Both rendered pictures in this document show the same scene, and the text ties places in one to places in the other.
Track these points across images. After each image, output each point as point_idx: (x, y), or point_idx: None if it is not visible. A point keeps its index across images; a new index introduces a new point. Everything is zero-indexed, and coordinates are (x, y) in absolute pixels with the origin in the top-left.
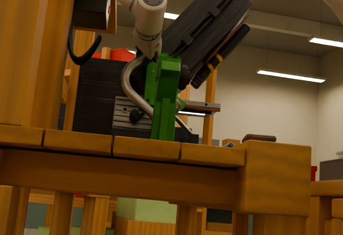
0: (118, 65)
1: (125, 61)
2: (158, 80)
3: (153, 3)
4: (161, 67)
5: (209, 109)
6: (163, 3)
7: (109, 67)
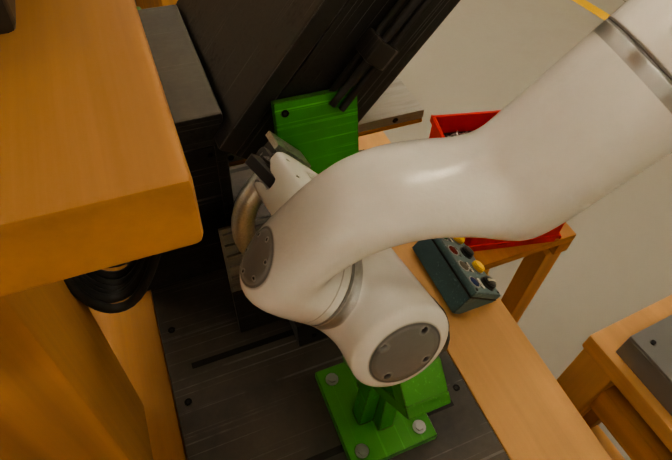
0: (190, 132)
1: (207, 116)
2: (391, 400)
3: (409, 371)
4: (407, 411)
5: (400, 126)
6: (437, 354)
7: None
